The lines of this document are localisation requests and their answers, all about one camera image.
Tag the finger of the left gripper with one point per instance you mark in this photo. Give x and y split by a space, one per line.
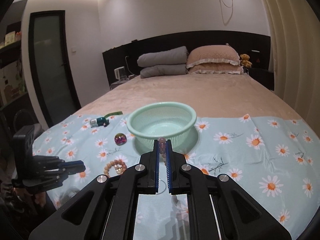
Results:
72 166
52 179

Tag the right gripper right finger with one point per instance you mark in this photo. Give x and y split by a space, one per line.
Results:
176 182

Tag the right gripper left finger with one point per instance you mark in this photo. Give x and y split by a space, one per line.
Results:
149 182

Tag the iridescent round hair clip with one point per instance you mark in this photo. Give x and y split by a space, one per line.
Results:
120 139

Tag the mint green plastic basket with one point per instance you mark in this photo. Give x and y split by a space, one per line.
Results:
170 120

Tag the dark shelf with items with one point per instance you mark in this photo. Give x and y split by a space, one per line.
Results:
16 108

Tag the dark frosted glass door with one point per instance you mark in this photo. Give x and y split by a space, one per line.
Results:
49 65

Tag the bed with beige cover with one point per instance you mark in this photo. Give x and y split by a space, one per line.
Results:
210 95

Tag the white electric kettle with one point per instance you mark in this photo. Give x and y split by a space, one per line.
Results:
120 73

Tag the daisy print blue cloth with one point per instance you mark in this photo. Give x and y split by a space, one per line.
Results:
275 162

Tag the grey folded quilt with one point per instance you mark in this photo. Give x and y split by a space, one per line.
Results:
163 63

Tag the lower beige pillow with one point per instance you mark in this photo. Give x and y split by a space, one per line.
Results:
216 68

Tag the beige pillow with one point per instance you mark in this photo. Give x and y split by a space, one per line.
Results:
213 54
216 68

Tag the upper beige pillow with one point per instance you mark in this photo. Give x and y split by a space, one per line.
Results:
213 54

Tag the brown teddy bear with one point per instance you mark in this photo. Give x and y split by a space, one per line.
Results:
244 60

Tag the black headboard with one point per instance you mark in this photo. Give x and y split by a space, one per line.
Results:
257 46

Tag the cream curtain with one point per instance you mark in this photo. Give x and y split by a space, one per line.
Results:
294 29

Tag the teal capsule keychain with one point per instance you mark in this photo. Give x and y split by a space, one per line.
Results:
98 122

